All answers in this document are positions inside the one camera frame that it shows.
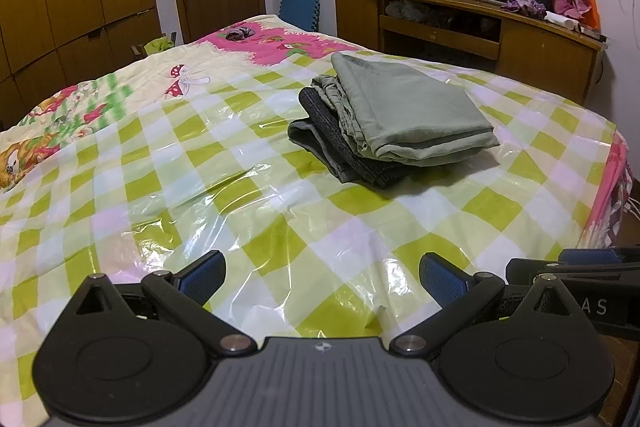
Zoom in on light green pants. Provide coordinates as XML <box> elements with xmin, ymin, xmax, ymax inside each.
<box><xmin>311</xmin><ymin>52</ymin><xmax>501</xmax><ymax>168</ymax></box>

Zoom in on white paper roll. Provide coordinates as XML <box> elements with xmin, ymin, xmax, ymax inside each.
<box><xmin>544</xmin><ymin>11</ymin><xmax>581</xmax><ymax>30</ymax></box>

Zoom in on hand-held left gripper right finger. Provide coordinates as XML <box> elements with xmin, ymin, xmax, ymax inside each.
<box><xmin>390</xmin><ymin>252</ymin><xmax>583</xmax><ymax>358</ymax></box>

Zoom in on grey bundled cloth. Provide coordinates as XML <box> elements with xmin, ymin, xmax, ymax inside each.
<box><xmin>385</xmin><ymin>0</ymin><xmax>453</xmax><ymax>28</ymax></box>

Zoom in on dark grey folded pants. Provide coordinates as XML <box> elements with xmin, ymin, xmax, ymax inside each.
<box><xmin>287</xmin><ymin>87</ymin><xmax>416</xmax><ymax>188</ymax></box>

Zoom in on wooden television cabinet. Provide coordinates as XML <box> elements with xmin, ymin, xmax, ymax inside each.
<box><xmin>332</xmin><ymin>0</ymin><xmax>608</xmax><ymax>105</ymax></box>

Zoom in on blue foam mat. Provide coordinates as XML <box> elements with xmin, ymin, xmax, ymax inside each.
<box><xmin>279</xmin><ymin>0</ymin><xmax>321</xmax><ymax>32</ymax></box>

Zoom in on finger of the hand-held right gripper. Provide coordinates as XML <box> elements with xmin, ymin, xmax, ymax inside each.
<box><xmin>506</xmin><ymin>257</ymin><xmax>640</xmax><ymax>285</ymax></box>
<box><xmin>559</xmin><ymin>247</ymin><xmax>640</xmax><ymax>264</ymax></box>

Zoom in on cartoon printed quilt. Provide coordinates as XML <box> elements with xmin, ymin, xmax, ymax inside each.
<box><xmin>0</xmin><ymin>13</ymin><xmax>633</xmax><ymax>253</ymax></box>

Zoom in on bright green cloth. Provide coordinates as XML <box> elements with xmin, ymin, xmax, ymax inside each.
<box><xmin>144</xmin><ymin>37</ymin><xmax>173</xmax><ymax>56</ymax></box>

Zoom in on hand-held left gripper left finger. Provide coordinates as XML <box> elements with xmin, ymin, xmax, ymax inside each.
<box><xmin>67</xmin><ymin>251</ymin><xmax>258</xmax><ymax>358</ymax></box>

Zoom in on purple cloth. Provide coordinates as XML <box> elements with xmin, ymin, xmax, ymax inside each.
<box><xmin>501</xmin><ymin>0</ymin><xmax>548</xmax><ymax>20</ymax></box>

